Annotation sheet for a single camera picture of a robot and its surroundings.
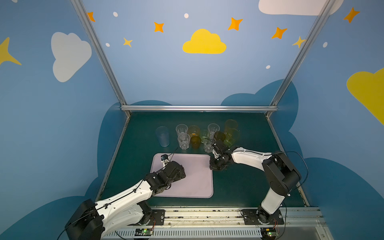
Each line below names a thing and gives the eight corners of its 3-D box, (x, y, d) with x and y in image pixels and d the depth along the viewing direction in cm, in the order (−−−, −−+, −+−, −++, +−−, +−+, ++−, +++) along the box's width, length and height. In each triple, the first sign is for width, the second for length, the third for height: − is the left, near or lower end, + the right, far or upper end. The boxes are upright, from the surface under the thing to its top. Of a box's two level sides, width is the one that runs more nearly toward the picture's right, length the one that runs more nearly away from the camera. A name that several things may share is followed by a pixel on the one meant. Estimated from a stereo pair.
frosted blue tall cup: (158, 147, 101) (154, 136, 92) (159, 137, 107) (156, 126, 97) (169, 147, 102) (167, 136, 92) (170, 137, 107) (168, 126, 97)
